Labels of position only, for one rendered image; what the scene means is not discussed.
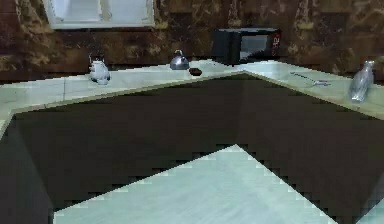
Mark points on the small black dish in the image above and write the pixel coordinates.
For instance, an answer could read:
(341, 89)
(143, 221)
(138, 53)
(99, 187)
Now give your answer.
(195, 71)

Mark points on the clear glass bottle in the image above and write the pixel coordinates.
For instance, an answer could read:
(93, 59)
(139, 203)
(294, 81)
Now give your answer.
(361, 81)

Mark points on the white framed window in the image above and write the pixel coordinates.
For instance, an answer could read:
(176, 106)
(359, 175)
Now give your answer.
(100, 13)

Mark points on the silver kitchen utensil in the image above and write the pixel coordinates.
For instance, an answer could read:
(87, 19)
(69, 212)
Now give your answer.
(311, 80)

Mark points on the dark brown kitchen counter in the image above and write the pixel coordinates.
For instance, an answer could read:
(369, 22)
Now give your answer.
(186, 126)

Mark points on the white spray bottle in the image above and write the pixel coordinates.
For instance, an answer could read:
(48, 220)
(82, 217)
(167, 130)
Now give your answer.
(99, 71)

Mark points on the grey metal kettle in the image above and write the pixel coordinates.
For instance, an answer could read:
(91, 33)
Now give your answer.
(179, 62)

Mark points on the black microwave oven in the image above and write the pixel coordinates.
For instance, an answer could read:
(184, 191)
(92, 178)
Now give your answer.
(245, 45)

